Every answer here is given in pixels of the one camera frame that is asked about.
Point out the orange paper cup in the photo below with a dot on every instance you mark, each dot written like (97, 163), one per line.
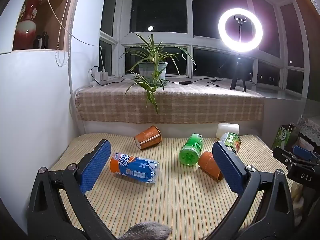
(148, 137)
(208, 165)

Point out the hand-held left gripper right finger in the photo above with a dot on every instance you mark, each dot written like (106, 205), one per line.
(228, 170)

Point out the white power strip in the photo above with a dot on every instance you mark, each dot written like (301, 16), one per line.
(96, 83)

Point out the green plastic bottle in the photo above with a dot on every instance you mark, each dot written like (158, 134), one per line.
(191, 150)

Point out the checked beige cloth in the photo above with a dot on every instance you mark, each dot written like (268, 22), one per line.
(175, 102)

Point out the white window frame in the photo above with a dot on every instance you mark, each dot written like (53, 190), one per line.
(190, 40)

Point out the blue and orange drink bottle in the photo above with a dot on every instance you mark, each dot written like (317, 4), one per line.
(133, 167)

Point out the bottle with green orange label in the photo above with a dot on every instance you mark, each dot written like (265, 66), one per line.
(231, 141)

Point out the grey knit cloth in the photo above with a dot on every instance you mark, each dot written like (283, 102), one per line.
(146, 231)

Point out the white lace cloth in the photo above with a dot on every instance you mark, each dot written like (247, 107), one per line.
(311, 127)

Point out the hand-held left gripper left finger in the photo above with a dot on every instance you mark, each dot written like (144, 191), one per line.
(96, 168)

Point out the pale yellow plastic bag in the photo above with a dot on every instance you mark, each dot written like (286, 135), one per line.
(297, 195)

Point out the wooden wall niche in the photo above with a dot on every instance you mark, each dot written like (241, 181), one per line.
(53, 25)

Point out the white charger plug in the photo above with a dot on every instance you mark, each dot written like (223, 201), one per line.
(105, 75)
(99, 75)

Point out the green paper bag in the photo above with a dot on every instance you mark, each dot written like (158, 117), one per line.
(281, 137)

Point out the dark glass bottle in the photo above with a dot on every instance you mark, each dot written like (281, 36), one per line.
(43, 41)

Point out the white plastic cup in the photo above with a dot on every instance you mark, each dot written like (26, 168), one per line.
(227, 129)

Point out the potted spider plant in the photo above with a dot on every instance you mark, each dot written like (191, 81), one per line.
(153, 70)

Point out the black tripod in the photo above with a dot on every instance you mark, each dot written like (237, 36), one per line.
(237, 72)

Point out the red and white vase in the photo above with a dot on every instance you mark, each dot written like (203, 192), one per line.
(25, 30)

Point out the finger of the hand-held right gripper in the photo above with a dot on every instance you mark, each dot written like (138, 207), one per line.
(285, 158)
(303, 152)

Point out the striped woven mat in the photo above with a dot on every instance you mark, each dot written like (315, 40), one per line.
(175, 200)

